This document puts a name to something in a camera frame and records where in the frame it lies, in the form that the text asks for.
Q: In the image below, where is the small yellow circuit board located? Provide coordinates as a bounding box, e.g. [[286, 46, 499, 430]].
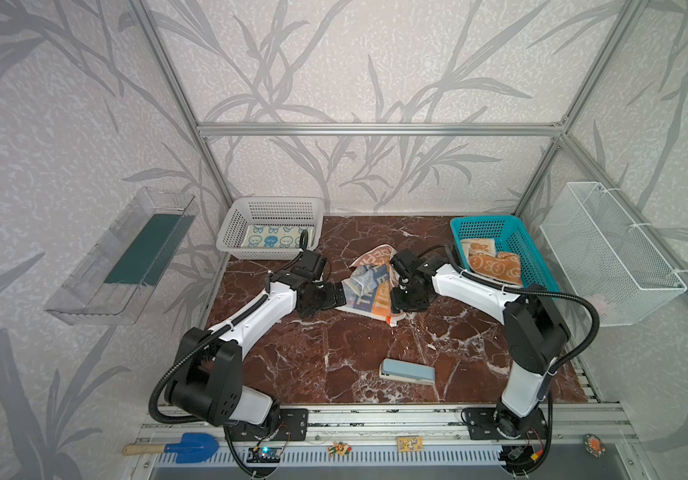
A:
[[396, 436, 424, 453]]

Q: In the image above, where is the round orange circuit board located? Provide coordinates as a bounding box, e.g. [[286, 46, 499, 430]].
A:
[[583, 434, 606, 458]]

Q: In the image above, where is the aluminium horizontal frame bar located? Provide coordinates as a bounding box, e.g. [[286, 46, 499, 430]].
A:
[[197, 122, 563, 138]]

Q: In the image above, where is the blue bunny pattern towel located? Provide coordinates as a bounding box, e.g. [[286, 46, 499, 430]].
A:
[[241, 225, 315, 249]]

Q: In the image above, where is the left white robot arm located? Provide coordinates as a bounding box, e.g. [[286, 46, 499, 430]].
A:
[[148, 232, 346, 437]]

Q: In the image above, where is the orange rabbit print towel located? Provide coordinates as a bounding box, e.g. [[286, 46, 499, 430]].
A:
[[461, 239, 523, 286]]

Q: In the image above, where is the light blue stapler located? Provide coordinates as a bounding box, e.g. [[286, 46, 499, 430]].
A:
[[379, 358, 436, 385]]

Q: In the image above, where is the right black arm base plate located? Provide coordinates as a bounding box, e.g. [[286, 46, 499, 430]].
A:
[[461, 405, 548, 440]]

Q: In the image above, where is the white perforated plastic basket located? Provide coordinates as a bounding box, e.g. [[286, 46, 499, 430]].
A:
[[217, 197, 324, 260]]

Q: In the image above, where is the right controller board with wires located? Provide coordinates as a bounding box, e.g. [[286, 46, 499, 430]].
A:
[[499, 444, 551, 477]]

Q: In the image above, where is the teal perforated plastic basket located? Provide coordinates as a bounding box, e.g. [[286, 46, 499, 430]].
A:
[[446, 215, 564, 298]]

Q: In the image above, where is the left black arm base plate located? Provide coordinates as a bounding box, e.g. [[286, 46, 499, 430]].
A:
[[226, 408, 309, 442]]

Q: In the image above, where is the blue rabbit print towel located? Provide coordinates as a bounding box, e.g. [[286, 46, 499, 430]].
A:
[[337, 244, 406, 327]]

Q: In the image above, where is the white wire mesh basket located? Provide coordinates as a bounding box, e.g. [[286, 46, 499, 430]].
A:
[[540, 182, 687, 327]]

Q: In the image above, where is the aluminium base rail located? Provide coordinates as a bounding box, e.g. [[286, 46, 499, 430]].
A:
[[138, 403, 636, 446]]

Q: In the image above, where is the clear plastic wall tray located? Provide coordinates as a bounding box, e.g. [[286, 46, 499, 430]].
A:
[[45, 187, 200, 326]]

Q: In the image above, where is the green microcontroller board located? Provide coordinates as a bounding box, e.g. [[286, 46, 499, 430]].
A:
[[246, 446, 285, 465]]

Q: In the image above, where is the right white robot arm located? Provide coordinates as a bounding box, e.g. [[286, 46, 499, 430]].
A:
[[390, 246, 600, 439]]

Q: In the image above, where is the pink object in wire basket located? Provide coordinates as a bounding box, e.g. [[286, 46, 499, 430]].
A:
[[587, 294, 611, 317]]

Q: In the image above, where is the blue toy shovel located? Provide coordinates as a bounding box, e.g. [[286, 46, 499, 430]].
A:
[[122, 432, 220, 464]]

